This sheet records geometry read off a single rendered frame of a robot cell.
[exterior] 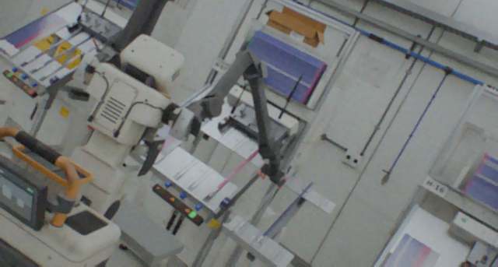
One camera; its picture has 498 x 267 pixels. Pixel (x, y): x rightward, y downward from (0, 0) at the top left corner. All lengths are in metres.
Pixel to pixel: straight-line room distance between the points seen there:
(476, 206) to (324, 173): 1.90
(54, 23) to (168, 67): 2.12
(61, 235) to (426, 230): 1.73
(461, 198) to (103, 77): 1.77
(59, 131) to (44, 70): 0.47
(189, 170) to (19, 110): 1.75
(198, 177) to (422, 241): 1.18
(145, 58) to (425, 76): 2.82
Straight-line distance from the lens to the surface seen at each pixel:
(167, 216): 2.87
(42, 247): 1.45
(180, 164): 2.53
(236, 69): 1.91
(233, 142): 2.62
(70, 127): 3.45
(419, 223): 2.48
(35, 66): 3.37
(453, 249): 2.47
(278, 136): 2.59
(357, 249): 4.13
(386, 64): 4.11
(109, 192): 1.76
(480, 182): 2.46
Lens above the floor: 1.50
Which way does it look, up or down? 8 degrees down
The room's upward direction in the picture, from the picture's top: 28 degrees clockwise
